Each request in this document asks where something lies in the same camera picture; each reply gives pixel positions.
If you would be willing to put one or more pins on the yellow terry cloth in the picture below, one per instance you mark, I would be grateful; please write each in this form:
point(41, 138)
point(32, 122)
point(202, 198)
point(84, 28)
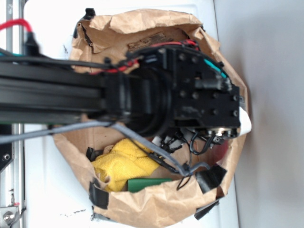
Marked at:
point(126, 160)

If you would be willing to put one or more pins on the aluminium frame rail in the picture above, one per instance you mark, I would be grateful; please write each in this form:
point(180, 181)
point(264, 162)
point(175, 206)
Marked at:
point(12, 178)

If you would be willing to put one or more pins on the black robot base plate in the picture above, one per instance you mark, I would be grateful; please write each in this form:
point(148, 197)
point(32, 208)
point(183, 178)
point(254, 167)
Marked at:
point(5, 149)

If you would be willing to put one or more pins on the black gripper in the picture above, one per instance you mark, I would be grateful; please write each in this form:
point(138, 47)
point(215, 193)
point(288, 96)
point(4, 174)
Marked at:
point(205, 99)

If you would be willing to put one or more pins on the green rectangular block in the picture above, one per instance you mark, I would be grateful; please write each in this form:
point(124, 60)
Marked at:
point(136, 185)

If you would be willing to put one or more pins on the dark bark wood piece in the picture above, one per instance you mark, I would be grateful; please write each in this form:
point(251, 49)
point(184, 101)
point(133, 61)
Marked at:
point(154, 39)

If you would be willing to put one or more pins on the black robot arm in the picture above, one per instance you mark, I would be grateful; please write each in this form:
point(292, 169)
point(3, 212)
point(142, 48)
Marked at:
point(152, 90)

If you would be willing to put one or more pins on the brown paper bag bin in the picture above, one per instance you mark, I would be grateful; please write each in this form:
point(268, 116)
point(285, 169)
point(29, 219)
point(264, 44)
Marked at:
point(161, 205)

